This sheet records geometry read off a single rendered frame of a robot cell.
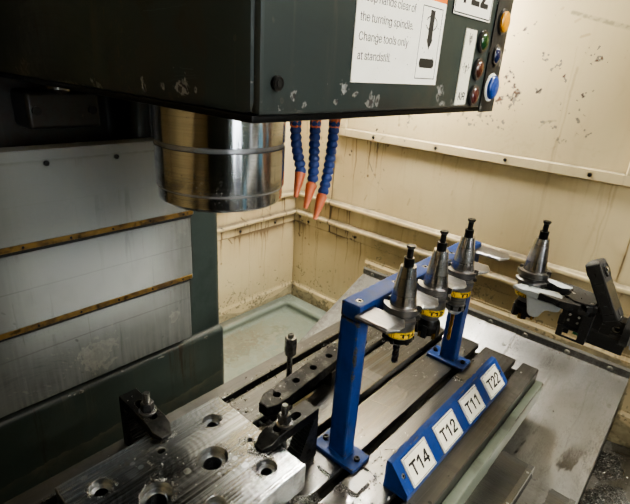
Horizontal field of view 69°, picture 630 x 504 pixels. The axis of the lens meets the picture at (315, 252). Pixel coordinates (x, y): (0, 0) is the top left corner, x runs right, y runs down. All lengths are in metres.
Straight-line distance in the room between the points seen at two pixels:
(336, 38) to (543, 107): 1.05
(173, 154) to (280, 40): 0.22
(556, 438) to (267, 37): 1.23
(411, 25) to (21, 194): 0.72
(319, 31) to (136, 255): 0.78
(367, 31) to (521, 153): 1.03
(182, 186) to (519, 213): 1.11
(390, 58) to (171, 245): 0.77
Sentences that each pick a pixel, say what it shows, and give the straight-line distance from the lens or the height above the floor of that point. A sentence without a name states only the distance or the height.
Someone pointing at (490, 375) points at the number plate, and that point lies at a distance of 1.16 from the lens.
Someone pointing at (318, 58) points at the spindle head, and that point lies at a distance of 0.41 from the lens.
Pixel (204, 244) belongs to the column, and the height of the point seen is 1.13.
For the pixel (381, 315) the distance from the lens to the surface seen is 0.75.
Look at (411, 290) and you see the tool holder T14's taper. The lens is 0.75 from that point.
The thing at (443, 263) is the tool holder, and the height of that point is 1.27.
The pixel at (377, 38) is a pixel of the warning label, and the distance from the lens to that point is 0.47.
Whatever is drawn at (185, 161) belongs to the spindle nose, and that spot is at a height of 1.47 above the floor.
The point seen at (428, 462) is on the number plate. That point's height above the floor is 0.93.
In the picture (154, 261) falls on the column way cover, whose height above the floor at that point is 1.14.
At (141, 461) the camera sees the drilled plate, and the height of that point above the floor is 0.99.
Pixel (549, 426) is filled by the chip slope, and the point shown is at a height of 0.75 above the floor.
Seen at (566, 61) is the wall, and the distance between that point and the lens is 1.41.
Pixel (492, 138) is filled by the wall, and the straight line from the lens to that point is 1.46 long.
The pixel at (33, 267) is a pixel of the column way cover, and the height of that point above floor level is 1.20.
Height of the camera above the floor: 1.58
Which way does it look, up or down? 22 degrees down
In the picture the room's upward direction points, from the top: 4 degrees clockwise
